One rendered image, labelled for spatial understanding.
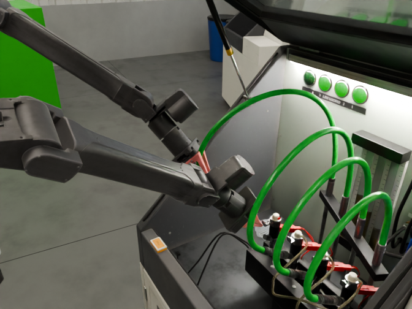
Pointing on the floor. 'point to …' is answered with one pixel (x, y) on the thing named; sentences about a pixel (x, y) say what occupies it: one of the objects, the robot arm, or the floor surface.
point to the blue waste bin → (217, 51)
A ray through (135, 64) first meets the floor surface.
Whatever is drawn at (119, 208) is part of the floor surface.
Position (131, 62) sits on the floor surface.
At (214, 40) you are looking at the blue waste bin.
